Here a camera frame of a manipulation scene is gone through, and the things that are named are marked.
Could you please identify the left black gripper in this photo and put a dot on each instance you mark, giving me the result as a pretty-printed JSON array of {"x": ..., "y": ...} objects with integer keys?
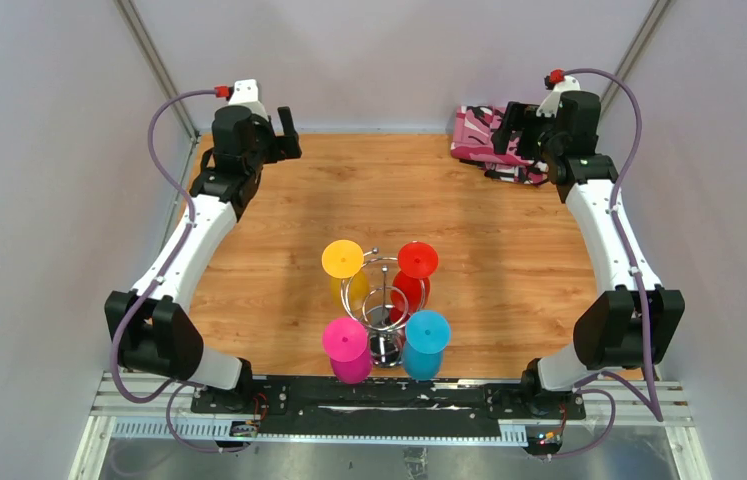
[{"x": 281, "y": 146}]

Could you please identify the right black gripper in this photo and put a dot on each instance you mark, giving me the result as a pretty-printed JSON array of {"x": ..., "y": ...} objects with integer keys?
[{"x": 524, "y": 119}]

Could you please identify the red plastic wine glass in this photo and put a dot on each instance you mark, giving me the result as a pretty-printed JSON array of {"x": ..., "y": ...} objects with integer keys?
[{"x": 414, "y": 275}]

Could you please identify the yellow plastic wine glass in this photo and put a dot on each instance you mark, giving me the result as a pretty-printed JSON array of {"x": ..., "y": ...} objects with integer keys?
[{"x": 343, "y": 260}]

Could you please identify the chrome wire glass rack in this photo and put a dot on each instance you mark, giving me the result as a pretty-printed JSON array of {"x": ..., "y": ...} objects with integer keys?
[{"x": 382, "y": 299}]

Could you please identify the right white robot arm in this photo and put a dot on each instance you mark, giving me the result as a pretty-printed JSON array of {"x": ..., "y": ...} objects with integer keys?
[{"x": 632, "y": 322}]

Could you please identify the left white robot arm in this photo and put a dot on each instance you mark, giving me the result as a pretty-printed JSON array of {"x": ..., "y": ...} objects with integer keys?
[{"x": 150, "y": 327}]

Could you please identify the blue plastic wine glass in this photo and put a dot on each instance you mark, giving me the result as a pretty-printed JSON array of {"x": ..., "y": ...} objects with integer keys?
[{"x": 427, "y": 334}]

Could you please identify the pink plastic wine glass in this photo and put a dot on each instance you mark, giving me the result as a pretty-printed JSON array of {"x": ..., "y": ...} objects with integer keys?
[{"x": 345, "y": 342}]

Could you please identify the pink camouflage folded cloth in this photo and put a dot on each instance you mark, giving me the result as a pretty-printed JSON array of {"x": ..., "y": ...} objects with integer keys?
[{"x": 472, "y": 144}]

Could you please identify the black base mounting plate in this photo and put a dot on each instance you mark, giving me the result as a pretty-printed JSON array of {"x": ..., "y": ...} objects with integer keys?
[{"x": 388, "y": 407}]

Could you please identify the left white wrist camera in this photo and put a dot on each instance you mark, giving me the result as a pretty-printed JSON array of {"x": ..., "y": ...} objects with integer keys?
[{"x": 244, "y": 92}]

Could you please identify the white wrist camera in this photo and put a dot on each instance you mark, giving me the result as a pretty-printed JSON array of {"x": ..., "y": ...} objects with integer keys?
[
  {"x": 556, "y": 83},
  {"x": 244, "y": 92}
]

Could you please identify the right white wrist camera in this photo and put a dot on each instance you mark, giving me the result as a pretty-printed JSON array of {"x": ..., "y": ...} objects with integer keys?
[{"x": 556, "y": 83}]

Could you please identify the aluminium frame rail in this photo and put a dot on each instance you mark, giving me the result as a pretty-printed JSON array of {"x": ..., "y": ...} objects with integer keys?
[{"x": 163, "y": 411}]

